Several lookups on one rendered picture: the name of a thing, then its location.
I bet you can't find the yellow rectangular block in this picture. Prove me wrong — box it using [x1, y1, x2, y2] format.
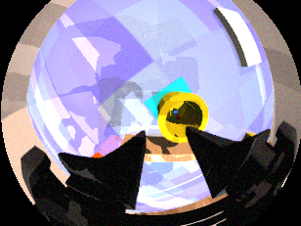
[244, 132, 256, 139]

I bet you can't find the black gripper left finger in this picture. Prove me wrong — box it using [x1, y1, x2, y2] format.
[57, 129, 146, 211]

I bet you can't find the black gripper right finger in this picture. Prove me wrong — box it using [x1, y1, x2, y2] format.
[186, 127, 271, 200]

